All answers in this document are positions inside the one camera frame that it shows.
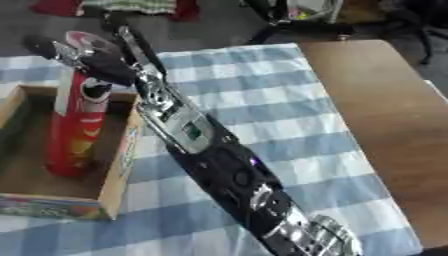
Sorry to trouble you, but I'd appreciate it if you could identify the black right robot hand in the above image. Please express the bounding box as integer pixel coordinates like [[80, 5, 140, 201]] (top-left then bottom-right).
[[21, 25, 170, 103]]

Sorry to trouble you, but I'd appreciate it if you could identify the red cylindrical bottle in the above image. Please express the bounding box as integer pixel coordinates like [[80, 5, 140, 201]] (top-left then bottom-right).
[[43, 30, 119, 178]]

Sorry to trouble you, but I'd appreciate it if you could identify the tan cardboard box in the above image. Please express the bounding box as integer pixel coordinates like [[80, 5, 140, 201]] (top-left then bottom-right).
[[0, 83, 146, 221]]

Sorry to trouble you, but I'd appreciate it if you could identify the green striped cloth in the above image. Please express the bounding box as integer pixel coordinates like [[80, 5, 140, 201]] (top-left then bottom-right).
[[78, 0, 179, 15]]

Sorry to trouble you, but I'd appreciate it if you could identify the red cloth bag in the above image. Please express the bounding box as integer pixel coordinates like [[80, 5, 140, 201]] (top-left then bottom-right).
[[28, 0, 202, 23]]

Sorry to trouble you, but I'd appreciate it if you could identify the black chair with items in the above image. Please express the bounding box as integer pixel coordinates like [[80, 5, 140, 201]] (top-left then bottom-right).
[[236, 0, 357, 46]]

